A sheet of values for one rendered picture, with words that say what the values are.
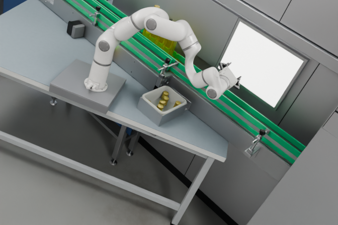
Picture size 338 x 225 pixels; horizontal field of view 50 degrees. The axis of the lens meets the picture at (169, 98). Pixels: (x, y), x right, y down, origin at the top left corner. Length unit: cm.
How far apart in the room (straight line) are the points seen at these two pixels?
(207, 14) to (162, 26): 56
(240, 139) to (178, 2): 89
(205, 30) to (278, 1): 45
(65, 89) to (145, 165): 108
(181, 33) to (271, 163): 83
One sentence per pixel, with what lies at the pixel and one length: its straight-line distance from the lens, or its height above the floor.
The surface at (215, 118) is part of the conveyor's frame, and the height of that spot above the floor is 82.
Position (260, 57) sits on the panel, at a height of 119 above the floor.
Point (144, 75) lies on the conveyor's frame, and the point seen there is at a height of 82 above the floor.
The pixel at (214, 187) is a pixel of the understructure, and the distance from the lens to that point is 254.
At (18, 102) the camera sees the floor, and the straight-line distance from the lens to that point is 303.
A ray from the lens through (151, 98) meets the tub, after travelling 202.
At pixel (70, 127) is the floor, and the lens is 287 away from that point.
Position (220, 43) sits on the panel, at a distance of 211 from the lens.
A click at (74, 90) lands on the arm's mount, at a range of 192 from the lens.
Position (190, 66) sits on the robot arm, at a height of 114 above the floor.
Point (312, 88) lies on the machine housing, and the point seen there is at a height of 120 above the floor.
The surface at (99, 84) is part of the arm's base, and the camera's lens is 193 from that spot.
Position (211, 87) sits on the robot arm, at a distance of 171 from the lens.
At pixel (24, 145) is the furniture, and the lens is 245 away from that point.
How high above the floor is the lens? 197
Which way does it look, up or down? 35 degrees down
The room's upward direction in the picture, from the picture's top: 22 degrees clockwise
